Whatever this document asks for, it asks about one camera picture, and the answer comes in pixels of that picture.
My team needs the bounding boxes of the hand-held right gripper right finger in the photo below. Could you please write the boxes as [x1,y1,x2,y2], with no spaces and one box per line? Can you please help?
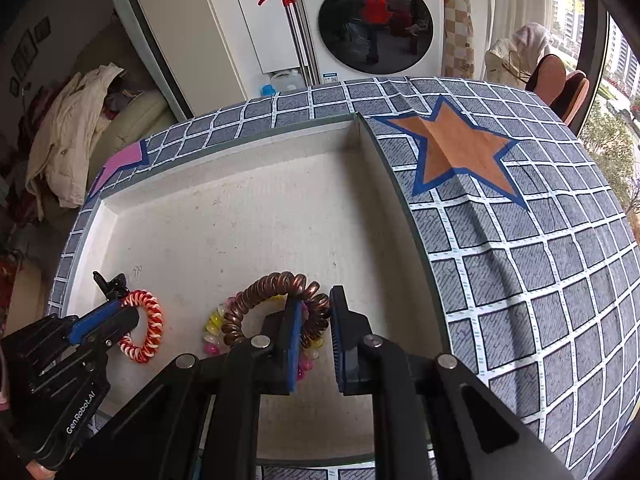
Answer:
[328,285,576,480]

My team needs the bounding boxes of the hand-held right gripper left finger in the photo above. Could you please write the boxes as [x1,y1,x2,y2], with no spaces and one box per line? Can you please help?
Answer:
[75,296,308,480]

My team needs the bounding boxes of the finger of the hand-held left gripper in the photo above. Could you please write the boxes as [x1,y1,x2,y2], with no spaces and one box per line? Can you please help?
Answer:
[93,270,129,301]
[69,299,140,347]

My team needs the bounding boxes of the orange spiral hair tie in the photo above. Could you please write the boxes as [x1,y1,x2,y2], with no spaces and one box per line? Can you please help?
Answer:
[117,290,164,365]

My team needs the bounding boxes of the brown spiral hair tie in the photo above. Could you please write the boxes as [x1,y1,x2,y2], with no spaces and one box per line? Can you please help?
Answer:
[222,271,331,348]

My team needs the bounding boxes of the shallow cardboard box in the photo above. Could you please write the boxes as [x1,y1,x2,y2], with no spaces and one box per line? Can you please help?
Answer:
[59,112,453,466]

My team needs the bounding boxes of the cream padded jacket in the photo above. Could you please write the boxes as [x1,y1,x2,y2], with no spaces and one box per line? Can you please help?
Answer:
[25,63,126,208]

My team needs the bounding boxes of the grey checked star tablecloth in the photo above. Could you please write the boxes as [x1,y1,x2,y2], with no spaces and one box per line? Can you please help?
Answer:
[47,76,640,480]

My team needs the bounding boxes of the plastic jug with blue cap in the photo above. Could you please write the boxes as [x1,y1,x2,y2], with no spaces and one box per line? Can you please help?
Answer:
[260,69,306,97]

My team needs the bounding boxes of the white cabinet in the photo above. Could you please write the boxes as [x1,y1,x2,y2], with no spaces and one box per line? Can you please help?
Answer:
[115,0,321,121]

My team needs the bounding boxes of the white washing machine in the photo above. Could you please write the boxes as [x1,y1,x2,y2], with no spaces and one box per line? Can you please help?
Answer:
[291,0,446,85]

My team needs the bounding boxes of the brown chair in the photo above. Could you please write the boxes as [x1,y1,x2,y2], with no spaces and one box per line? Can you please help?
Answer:
[550,71,591,136]
[525,54,567,106]

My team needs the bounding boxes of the checkered beige panel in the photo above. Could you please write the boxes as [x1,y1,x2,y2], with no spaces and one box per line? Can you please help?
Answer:
[442,0,476,80]

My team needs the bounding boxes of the beige bag with white cloth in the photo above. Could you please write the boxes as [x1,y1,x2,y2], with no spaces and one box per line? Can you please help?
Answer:
[485,22,553,88]

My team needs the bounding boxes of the pink yellow spiral hair tie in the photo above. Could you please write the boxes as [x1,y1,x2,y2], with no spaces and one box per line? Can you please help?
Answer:
[202,296,325,383]

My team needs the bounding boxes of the framed wall pictures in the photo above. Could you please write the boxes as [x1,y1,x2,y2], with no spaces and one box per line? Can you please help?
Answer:
[10,16,52,96]

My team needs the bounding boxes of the mop with red handle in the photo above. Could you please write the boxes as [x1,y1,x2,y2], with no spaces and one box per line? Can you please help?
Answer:
[258,0,317,86]

